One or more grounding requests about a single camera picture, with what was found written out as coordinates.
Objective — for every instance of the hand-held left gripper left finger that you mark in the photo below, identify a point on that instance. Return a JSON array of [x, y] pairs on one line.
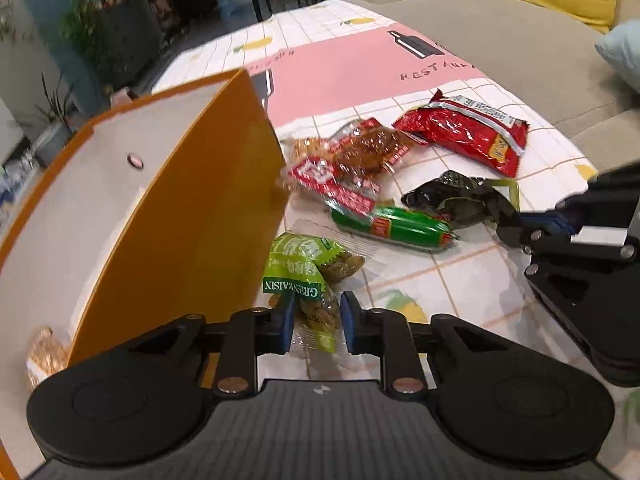
[[286, 320]]

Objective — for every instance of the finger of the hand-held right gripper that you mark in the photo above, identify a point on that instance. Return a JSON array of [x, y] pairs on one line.
[[615, 185], [550, 245]]

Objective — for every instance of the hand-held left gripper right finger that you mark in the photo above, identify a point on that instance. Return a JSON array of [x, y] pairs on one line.
[[348, 325]]

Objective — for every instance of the green raisin packet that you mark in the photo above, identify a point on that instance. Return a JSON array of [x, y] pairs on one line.
[[300, 270]]

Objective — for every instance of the green sausage stick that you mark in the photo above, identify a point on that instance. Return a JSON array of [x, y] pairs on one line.
[[395, 225]]

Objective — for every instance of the dark seaweed packet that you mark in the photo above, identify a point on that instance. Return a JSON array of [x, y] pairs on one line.
[[450, 195]]

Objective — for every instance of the orange cardboard box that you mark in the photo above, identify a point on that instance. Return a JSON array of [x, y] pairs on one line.
[[200, 210]]

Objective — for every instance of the red spicy snack packet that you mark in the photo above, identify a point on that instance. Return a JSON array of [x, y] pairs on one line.
[[460, 130]]

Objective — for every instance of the clear tan snack packet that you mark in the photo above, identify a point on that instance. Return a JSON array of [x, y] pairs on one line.
[[302, 150]]

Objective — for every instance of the red label meat packet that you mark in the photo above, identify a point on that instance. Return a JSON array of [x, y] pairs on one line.
[[370, 152]]

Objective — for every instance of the clear cracker packet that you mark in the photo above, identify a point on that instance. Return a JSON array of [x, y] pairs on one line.
[[47, 360]]

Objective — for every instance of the light blue cushion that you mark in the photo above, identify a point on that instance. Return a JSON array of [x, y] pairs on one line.
[[625, 55]]

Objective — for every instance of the beige sofa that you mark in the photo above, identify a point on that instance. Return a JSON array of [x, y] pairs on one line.
[[500, 35]]

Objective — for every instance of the pink white printed tablecloth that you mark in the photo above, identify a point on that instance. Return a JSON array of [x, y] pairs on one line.
[[350, 70]]

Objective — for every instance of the grey plant bin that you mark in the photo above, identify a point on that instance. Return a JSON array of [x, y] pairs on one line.
[[52, 142]]

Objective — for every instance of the long leaf plant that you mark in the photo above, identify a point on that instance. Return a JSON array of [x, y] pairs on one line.
[[55, 105]]

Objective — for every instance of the dark grey dresser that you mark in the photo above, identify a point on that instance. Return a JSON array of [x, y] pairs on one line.
[[125, 45]]

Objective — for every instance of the blue water jug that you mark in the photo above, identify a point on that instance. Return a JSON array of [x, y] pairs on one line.
[[232, 5]]

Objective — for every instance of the trailing green plant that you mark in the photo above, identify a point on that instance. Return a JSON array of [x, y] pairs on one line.
[[85, 20]]

